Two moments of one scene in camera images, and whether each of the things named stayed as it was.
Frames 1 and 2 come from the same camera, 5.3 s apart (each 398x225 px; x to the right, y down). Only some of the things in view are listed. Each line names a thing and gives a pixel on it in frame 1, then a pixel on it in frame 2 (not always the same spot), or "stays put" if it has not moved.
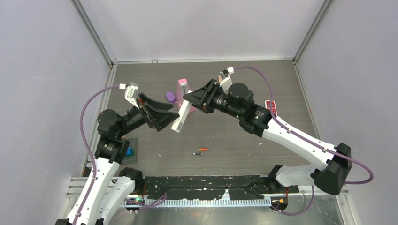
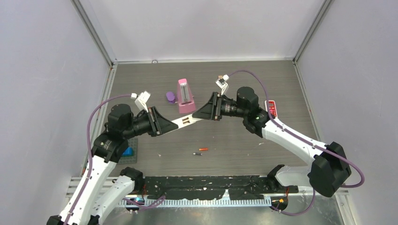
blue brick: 129,152 stays put
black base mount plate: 210,187 stays put
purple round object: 171,97 stays put
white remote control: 183,112 -> 183,121
